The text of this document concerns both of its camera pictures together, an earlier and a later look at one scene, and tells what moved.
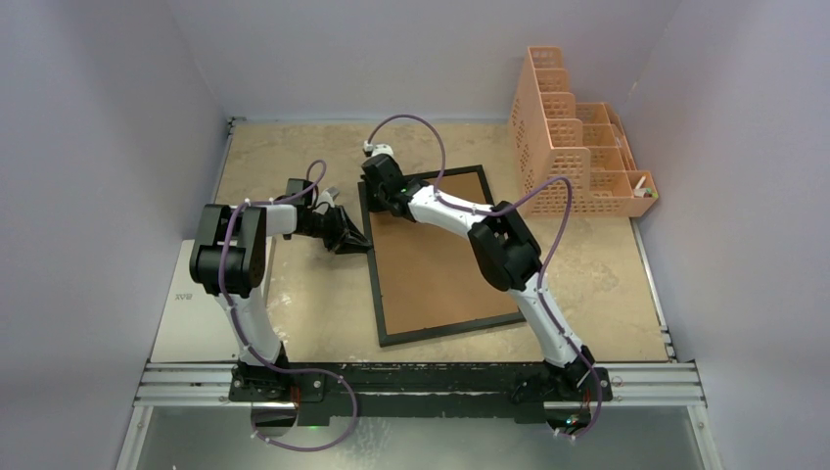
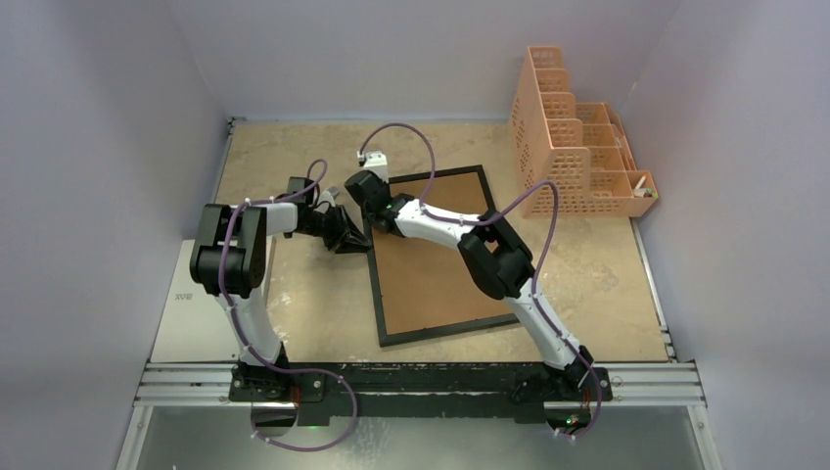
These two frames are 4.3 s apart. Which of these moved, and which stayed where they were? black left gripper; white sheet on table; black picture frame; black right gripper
Moved: black right gripper
Stayed: white sheet on table; black left gripper; black picture frame
